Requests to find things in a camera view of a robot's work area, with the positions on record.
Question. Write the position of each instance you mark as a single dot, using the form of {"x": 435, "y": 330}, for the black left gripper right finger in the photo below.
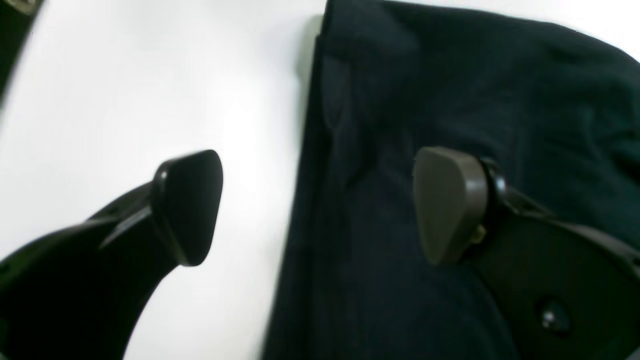
{"x": 567, "y": 291}

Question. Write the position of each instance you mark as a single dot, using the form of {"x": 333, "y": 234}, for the black T-shirt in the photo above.
{"x": 555, "y": 109}

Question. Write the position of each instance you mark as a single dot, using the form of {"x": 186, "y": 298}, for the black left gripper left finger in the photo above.
{"x": 77, "y": 293}

